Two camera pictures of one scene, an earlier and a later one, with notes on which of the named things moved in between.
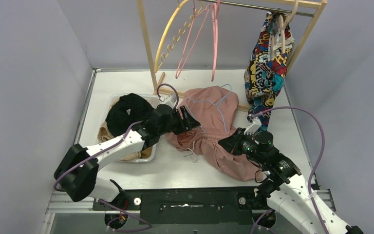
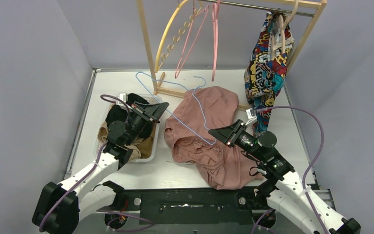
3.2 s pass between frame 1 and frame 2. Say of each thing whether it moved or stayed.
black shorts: stayed
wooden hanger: stayed
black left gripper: moved
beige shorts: moved
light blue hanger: moved
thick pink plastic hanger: stayed
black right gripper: moved
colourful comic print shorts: stayed
